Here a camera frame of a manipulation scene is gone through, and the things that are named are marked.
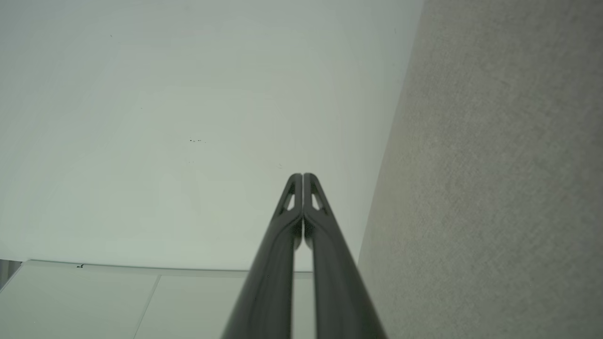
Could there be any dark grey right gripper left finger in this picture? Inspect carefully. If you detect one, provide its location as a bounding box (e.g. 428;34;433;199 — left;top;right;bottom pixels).
221;173;303;339

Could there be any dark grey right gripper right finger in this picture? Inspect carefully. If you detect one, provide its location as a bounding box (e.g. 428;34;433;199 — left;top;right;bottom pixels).
304;173;388;339

